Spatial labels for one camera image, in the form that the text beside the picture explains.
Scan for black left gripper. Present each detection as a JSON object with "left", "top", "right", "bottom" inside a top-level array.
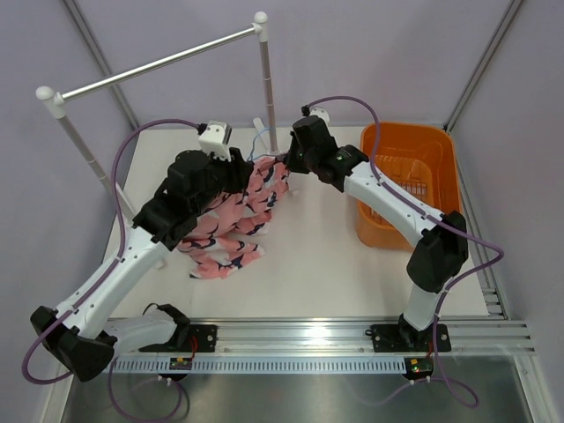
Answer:
[{"left": 190, "top": 147, "right": 253, "bottom": 217}]

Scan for light blue wire hanger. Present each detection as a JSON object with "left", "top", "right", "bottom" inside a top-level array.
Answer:
[{"left": 247, "top": 128, "right": 275, "bottom": 161}]

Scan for pink patterned shorts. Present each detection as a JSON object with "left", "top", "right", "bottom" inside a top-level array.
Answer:
[{"left": 177, "top": 157, "right": 289, "bottom": 279}]

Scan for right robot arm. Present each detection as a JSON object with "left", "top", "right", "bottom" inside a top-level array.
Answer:
[{"left": 285, "top": 115, "right": 469, "bottom": 351}]

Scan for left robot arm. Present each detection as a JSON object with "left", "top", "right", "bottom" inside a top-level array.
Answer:
[{"left": 30, "top": 147, "right": 254, "bottom": 382}]

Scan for orange plastic basket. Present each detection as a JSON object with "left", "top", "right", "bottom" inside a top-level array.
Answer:
[{"left": 356, "top": 122, "right": 462, "bottom": 251}]

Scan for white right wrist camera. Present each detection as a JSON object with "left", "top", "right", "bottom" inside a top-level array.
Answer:
[{"left": 301, "top": 105, "right": 330, "bottom": 125}]

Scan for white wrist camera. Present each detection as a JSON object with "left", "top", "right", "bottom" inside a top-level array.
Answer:
[
  {"left": 197, "top": 120, "right": 232, "bottom": 161},
  {"left": 301, "top": 105, "right": 330, "bottom": 125}
]

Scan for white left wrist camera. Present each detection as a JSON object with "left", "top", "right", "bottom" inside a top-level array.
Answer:
[{"left": 197, "top": 120, "right": 232, "bottom": 161}]

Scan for black left mount plate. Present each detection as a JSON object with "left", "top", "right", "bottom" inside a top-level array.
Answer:
[{"left": 139, "top": 323, "right": 218, "bottom": 353}]

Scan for black mount plate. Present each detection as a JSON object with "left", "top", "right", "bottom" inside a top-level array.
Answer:
[
  {"left": 139, "top": 323, "right": 218, "bottom": 353},
  {"left": 365, "top": 323, "right": 452, "bottom": 353}
]

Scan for white slotted cable duct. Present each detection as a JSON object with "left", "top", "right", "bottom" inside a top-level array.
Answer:
[{"left": 114, "top": 356, "right": 406, "bottom": 375}]

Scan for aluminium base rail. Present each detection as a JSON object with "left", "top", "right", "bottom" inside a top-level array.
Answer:
[{"left": 105, "top": 286, "right": 537, "bottom": 358}]

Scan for black right mount plate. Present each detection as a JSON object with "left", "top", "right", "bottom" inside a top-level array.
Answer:
[{"left": 365, "top": 323, "right": 452, "bottom": 353}]

